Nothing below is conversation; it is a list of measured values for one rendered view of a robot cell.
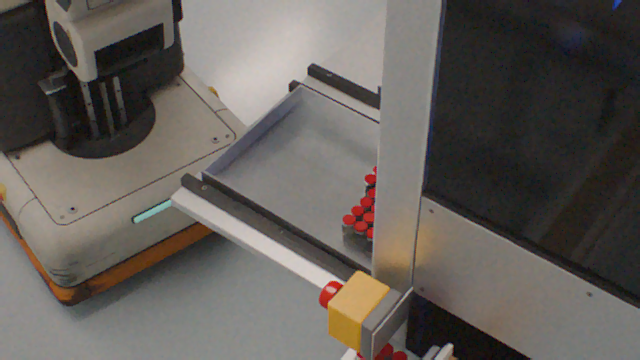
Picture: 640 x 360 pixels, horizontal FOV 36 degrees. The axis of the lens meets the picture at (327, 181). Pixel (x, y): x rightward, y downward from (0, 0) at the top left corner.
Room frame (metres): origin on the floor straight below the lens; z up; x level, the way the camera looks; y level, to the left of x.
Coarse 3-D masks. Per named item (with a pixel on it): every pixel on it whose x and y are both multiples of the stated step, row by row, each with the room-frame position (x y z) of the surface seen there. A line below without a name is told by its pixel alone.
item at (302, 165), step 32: (288, 96) 1.28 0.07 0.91; (320, 96) 1.28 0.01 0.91; (256, 128) 1.20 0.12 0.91; (288, 128) 1.23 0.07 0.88; (320, 128) 1.23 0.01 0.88; (352, 128) 1.23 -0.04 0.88; (224, 160) 1.14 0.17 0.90; (256, 160) 1.15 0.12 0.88; (288, 160) 1.15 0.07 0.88; (320, 160) 1.15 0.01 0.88; (352, 160) 1.15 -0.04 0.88; (224, 192) 1.07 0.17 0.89; (256, 192) 1.08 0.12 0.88; (288, 192) 1.08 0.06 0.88; (320, 192) 1.08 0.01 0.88; (352, 192) 1.08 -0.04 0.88; (288, 224) 0.99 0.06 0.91; (320, 224) 1.01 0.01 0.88; (352, 256) 0.95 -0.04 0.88
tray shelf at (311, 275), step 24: (384, 24) 1.52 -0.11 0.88; (360, 48) 1.45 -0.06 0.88; (336, 72) 1.38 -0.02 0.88; (360, 72) 1.38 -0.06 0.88; (336, 96) 1.31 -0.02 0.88; (192, 192) 1.08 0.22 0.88; (192, 216) 1.05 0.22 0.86; (216, 216) 1.03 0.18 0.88; (240, 240) 0.99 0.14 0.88; (264, 240) 0.98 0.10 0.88; (288, 264) 0.94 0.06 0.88; (312, 264) 0.94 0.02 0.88; (312, 288) 0.90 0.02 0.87
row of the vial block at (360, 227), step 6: (372, 210) 1.00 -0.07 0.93; (366, 216) 0.99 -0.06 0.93; (372, 216) 0.99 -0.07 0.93; (360, 222) 0.98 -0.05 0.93; (366, 222) 0.98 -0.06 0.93; (372, 222) 0.98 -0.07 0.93; (354, 228) 0.97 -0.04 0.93; (360, 228) 0.97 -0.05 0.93; (366, 228) 0.97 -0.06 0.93; (354, 234) 0.97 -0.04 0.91; (360, 234) 0.96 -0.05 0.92; (366, 234) 0.97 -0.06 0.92; (354, 240) 0.97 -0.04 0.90; (360, 240) 0.96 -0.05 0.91; (354, 246) 0.96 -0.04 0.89; (360, 246) 0.96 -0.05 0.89
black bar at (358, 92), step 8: (312, 64) 1.38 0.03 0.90; (312, 72) 1.36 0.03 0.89; (320, 72) 1.36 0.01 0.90; (328, 72) 1.36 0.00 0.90; (320, 80) 1.35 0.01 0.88; (328, 80) 1.34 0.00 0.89; (336, 80) 1.33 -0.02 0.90; (344, 80) 1.33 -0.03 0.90; (336, 88) 1.33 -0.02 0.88; (344, 88) 1.32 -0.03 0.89; (352, 88) 1.31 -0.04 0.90; (360, 88) 1.31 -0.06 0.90; (352, 96) 1.31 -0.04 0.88; (360, 96) 1.30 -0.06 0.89; (368, 96) 1.29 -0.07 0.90; (376, 96) 1.29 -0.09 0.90; (368, 104) 1.29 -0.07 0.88; (376, 104) 1.28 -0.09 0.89
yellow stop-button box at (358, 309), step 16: (352, 288) 0.78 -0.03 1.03; (368, 288) 0.78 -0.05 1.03; (384, 288) 0.78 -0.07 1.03; (336, 304) 0.75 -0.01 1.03; (352, 304) 0.75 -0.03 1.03; (368, 304) 0.75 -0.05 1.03; (384, 304) 0.75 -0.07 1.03; (336, 320) 0.74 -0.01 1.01; (352, 320) 0.73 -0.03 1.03; (368, 320) 0.73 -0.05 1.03; (336, 336) 0.74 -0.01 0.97; (352, 336) 0.73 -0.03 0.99; (368, 336) 0.71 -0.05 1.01; (368, 352) 0.71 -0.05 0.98
